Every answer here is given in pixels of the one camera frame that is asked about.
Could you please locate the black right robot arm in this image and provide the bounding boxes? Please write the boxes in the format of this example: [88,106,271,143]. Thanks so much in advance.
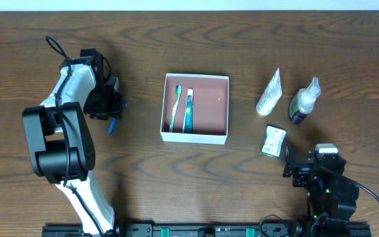
[283,144,359,224]

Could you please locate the teal toothpaste tube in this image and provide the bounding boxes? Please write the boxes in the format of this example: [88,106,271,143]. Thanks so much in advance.
[182,88,193,134]

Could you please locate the white cream tube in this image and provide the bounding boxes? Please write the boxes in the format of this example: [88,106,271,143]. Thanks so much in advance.
[255,68,282,117]

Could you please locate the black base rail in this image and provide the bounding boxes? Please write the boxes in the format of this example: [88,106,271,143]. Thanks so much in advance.
[41,223,372,237]

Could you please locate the green and white toothbrush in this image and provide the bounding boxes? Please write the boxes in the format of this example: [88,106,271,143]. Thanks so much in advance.
[168,84,182,132]

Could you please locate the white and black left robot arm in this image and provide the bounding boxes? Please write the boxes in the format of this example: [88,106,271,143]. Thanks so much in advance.
[22,48,124,236]

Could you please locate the blue disposable razor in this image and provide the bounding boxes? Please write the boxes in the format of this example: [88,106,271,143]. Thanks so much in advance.
[108,115,120,135]

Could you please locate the clear spray bottle dark liquid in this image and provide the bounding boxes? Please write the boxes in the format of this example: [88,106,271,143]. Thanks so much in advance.
[288,76,321,124]

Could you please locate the green and white packet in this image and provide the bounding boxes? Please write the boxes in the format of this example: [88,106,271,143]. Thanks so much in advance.
[260,126,286,158]

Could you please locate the white box with red interior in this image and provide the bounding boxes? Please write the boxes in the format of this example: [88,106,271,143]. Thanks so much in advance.
[160,73,230,145]

